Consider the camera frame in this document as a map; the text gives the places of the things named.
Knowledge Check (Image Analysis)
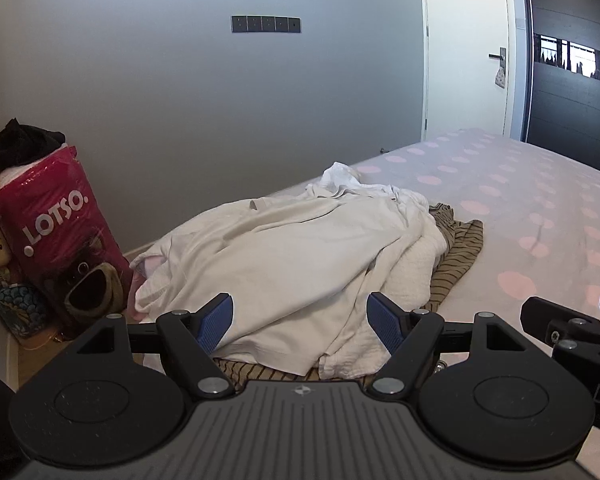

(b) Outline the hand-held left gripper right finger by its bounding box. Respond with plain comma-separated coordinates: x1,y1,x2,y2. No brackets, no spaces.
366,291,537,401

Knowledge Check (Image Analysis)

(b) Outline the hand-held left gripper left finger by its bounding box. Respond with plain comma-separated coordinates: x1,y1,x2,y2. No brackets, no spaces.
76,293,237,401

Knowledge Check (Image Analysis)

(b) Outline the dark wall switch panel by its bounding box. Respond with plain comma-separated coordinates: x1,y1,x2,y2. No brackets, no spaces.
231,16,301,34

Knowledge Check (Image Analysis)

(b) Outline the white door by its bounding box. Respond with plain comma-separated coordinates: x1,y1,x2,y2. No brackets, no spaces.
419,0,527,142

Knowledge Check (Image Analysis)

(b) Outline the dark wardrobe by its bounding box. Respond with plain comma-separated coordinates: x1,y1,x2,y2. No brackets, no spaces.
522,0,600,181

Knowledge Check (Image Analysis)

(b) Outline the black cloth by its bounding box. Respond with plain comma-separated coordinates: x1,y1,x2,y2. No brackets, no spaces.
0,117,67,179

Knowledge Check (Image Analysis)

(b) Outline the white textured garment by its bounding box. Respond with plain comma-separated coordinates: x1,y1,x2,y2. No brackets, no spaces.
320,230,449,381

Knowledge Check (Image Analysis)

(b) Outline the crumpled white garment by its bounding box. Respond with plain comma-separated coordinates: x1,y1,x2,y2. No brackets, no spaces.
307,161,429,207

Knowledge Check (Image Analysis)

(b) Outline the pink bear-print bag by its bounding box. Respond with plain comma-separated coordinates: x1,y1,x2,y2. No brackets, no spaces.
0,144,136,341

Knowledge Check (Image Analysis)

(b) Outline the blue patterned container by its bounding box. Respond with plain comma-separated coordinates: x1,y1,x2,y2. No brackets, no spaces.
0,282,49,334

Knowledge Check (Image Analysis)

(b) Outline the olive striped garment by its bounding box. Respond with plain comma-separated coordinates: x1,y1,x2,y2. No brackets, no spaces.
214,203,485,387

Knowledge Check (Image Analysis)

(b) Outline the cream t-shirt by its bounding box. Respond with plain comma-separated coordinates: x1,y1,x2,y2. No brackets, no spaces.
130,192,431,378

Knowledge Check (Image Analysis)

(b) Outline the bed with pink-dotted sheet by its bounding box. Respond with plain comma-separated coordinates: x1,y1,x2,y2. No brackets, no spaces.
125,127,600,480

